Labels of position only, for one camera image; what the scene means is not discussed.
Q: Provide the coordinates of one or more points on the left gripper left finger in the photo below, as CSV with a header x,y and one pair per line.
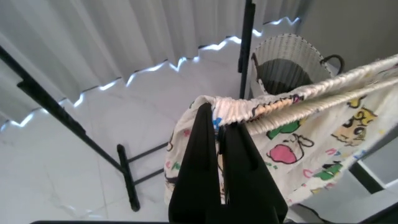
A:
x,y
196,174

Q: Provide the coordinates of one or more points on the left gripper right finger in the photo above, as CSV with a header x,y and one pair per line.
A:
x,y
248,180

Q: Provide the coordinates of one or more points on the cream printed garment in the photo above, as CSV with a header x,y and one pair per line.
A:
x,y
311,137

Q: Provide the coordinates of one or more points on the white laundry basket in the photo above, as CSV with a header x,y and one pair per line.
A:
x,y
289,46

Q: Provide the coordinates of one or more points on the black clothes rack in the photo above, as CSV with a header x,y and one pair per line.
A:
x,y
56,109

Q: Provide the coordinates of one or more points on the white curtain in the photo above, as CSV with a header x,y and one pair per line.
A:
x,y
124,31

